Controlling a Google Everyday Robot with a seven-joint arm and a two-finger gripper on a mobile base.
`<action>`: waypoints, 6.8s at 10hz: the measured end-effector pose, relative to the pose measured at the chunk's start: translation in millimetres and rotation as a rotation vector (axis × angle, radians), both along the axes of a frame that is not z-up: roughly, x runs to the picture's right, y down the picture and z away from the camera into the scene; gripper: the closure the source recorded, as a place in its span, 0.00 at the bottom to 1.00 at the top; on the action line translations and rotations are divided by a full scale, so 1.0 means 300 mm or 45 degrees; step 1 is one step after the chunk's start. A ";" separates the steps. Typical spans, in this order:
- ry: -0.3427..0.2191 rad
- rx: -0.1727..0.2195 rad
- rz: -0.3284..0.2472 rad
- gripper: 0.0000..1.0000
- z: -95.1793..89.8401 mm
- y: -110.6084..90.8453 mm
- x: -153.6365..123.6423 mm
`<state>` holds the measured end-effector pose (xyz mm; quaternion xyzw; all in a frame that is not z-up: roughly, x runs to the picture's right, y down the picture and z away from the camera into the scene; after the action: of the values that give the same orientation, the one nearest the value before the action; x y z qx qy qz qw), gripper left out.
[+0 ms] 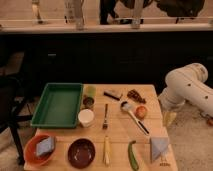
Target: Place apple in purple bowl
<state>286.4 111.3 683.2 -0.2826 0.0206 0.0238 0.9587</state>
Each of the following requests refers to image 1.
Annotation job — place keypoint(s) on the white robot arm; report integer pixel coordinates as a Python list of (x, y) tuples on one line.
[(188, 83)]

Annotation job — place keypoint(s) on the grey folded cloth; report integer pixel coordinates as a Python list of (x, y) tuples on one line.
[(158, 147)]

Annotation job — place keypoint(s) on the black office chair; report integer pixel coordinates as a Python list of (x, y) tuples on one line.
[(9, 110)]

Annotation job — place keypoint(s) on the green cucumber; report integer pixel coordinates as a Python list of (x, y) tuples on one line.
[(131, 156)]

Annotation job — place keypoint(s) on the metal fork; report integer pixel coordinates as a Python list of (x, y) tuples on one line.
[(105, 124)]

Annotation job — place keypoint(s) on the orange bowl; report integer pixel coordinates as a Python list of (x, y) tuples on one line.
[(30, 151)]

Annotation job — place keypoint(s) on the brown chocolate piece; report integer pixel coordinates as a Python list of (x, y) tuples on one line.
[(135, 96)]

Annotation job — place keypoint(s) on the green plastic tray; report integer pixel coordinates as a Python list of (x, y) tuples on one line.
[(58, 106)]

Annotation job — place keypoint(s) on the red apple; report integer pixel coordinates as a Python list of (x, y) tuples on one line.
[(141, 112)]

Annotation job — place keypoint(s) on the white cup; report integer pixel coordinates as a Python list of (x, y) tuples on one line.
[(86, 117)]

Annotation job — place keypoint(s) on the blue sponge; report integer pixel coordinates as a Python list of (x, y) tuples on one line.
[(45, 146)]

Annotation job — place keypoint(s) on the white spatula black handle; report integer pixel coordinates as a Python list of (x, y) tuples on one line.
[(126, 107)]

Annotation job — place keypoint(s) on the dark purple bowl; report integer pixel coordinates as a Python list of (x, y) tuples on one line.
[(81, 153)]

